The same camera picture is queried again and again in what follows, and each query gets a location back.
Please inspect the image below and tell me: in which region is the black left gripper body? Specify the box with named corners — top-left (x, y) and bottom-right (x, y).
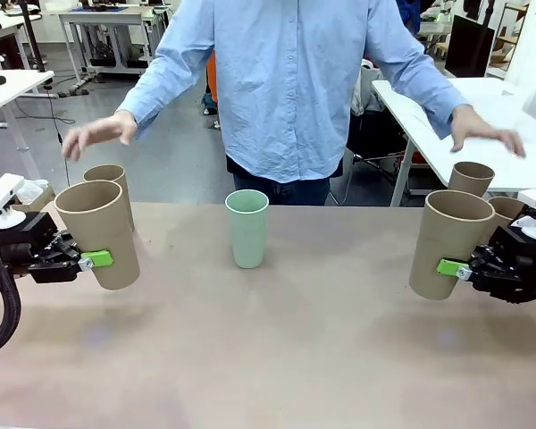
top-left (0, 213), bottom-right (81, 285)

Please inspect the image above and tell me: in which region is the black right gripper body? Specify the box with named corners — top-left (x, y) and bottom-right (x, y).
top-left (471, 226), bottom-right (536, 305)

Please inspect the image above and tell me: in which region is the brown plastic cup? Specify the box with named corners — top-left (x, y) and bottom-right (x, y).
top-left (448, 161), bottom-right (496, 200)
top-left (82, 164), bottom-right (136, 233)
top-left (53, 180), bottom-right (142, 291)
top-left (486, 196), bottom-right (528, 247)
top-left (408, 189), bottom-right (497, 301)

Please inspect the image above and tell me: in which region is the light green plastic cup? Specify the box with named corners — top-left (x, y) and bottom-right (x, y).
top-left (224, 189), bottom-right (270, 270)

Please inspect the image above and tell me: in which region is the person's left forearm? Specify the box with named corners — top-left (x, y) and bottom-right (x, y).
top-left (379, 44), bottom-right (471, 135)

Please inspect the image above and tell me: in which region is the person's right forearm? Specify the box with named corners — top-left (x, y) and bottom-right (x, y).
top-left (115, 53), bottom-right (197, 129)

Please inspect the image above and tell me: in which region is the person's right hand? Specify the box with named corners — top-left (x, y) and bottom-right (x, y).
top-left (61, 110), bottom-right (138, 162)

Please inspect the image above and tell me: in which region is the person's left hand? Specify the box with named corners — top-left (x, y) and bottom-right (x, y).
top-left (448, 105), bottom-right (527, 158)

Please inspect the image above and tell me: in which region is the cardboard box with paper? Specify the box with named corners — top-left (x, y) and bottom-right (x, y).
top-left (13, 177), bottom-right (58, 214)

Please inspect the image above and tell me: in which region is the white side table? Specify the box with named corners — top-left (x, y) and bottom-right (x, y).
top-left (371, 76), bottom-right (536, 207)

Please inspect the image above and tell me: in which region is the white desk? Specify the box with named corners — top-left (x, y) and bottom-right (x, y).
top-left (0, 69), bottom-right (55, 153)

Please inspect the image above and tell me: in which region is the black stand pole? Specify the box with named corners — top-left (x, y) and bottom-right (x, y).
top-left (20, 0), bottom-right (46, 72)

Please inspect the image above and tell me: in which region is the black monitor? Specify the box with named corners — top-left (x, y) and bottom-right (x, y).
top-left (444, 13), bottom-right (496, 80)

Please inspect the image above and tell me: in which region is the grey metal workbench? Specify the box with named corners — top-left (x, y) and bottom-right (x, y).
top-left (58, 6), bottom-right (173, 88)

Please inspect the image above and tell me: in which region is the person in blue shirt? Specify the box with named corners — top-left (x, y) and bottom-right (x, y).
top-left (115, 0), bottom-right (471, 206)

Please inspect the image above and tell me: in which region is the black corrugated cable hose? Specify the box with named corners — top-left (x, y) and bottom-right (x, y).
top-left (0, 261), bottom-right (23, 358)

